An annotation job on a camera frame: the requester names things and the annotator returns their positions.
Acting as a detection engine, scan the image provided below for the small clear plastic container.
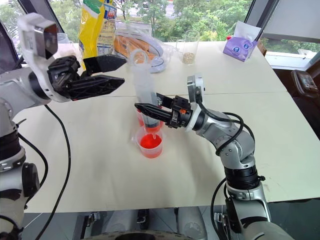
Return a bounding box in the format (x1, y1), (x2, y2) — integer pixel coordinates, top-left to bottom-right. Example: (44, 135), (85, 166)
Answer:
(56, 32), (76, 59)

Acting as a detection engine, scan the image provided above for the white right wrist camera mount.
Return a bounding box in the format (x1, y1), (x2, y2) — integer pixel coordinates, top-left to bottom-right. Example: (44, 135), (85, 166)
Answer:
(186, 72), (207, 133)

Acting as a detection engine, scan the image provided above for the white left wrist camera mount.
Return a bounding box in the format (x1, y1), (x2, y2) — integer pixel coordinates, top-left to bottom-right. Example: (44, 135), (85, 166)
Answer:
(16, 12), (70, 104)

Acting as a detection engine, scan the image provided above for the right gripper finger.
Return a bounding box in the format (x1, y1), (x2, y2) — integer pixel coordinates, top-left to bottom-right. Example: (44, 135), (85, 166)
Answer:
(155, 92), (174, 109)
(134, 102), (174, 124)

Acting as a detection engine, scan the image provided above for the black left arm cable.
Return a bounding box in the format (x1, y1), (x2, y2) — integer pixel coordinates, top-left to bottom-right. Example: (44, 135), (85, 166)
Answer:
(34, 104), (73, 240)
(17, 132), (49, 204)

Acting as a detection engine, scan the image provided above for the clear cup with red liquid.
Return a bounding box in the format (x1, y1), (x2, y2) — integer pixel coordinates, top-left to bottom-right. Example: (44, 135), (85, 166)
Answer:
(135, 109), (165, 133)
(130, 126), (168, 159)

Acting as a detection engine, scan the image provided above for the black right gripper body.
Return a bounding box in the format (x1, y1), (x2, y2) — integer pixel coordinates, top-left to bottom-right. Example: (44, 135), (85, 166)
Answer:
(164, 95), (193, 130)

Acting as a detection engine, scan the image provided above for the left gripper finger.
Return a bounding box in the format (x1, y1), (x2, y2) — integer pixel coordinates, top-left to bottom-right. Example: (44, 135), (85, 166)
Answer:
(66, 74), (126, 102)
(79, 53), (128, 77)

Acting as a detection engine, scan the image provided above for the purple tissue box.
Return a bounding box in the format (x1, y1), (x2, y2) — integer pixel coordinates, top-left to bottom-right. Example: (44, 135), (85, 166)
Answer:
(222, 20), (263, 62)

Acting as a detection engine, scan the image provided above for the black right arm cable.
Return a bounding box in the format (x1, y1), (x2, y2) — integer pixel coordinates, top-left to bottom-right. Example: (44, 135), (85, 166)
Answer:
(210, 178), (229, 238)
(196, 98), (256, 156)

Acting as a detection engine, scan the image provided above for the large clear plastic syringe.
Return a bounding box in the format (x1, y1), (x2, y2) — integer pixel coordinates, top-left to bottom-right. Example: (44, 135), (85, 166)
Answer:
(126, 48), (164, 141)

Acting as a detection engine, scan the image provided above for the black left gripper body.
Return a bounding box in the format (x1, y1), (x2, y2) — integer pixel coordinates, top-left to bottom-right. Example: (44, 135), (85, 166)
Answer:
(47, 55), (91, 101)

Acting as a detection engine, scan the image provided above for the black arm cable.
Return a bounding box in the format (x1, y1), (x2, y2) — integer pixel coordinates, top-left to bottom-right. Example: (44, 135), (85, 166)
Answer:
(34, 104), (73, 240)
(196, 98), (256, 156)
(17, 132), (49, 204)
(210, 178), (229, 238)

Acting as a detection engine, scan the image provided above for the yellow snack bag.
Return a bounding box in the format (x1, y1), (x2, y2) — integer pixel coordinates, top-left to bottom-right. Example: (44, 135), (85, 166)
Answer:
(78, 0), (119, 71)

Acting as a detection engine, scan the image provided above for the tall glass with grains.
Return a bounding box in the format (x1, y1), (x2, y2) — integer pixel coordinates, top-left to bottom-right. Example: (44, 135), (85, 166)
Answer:
(175, 29), (200, 67)

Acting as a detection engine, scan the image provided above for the black window frame bar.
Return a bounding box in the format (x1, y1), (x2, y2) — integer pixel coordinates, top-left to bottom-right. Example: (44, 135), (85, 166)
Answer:
(16, 0), (69, 36)
(243, 0), (281, 41)

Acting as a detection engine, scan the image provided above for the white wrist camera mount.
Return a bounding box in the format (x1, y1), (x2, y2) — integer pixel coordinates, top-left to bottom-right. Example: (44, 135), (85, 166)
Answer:
(16, 12), (70, 104)
(186, 72), (207, 133)

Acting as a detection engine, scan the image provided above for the bread in clear plastic bag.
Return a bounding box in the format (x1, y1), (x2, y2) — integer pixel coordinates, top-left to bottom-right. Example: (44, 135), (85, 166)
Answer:
(112, 20), (176, 74)

